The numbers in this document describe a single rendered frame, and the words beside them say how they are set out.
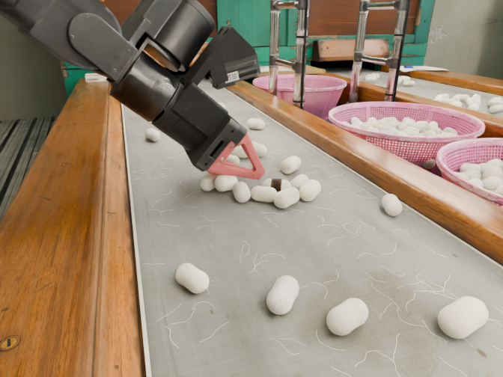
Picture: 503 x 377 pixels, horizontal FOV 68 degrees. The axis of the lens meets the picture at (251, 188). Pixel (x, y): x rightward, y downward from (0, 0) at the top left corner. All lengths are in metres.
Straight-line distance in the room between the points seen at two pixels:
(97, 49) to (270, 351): 0.28
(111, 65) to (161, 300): 0.21
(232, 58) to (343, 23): 1.14
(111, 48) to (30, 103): 1.83
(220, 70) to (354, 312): 0.27
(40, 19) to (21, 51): 1.80
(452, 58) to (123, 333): 3.21
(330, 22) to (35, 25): 1.24
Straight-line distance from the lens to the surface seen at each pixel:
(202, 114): 0.40
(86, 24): 0.37
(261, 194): 0.42
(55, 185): 0.47
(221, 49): 0.41
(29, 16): 0.36
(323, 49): 1.43
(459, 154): 0.63
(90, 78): 1.20
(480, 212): 0.42
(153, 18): 0.41
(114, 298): 0.29
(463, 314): 0.29
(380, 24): 1.62
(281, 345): 0.27
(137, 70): 0.40
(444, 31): 3.23
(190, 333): 0.28
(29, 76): 2.17
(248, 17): 1.37
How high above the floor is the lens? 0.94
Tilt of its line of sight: 25 degrees down
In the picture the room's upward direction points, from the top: straight up
